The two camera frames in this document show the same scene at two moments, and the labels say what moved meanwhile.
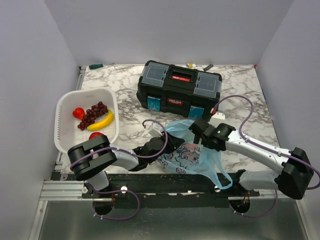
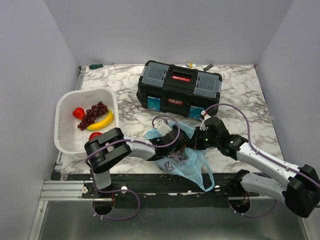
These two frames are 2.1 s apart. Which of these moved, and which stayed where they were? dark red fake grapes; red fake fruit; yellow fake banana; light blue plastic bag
Moved: light blue plastic bag
Stayed: dark red fake grapes; yellow fake banana; red fake fruit
